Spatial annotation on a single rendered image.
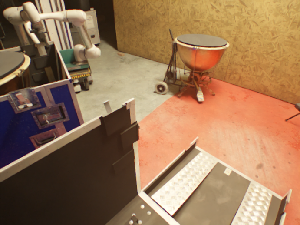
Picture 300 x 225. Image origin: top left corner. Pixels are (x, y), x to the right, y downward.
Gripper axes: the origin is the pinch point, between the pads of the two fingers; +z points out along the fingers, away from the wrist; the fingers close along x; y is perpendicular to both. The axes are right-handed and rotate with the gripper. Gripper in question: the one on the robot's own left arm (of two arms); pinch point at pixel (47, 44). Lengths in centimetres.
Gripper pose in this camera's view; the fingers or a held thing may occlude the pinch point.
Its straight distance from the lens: 196.1
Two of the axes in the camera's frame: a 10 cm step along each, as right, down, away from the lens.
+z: 1.5, 7.3, 6.7
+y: 8.5, -4.4, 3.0
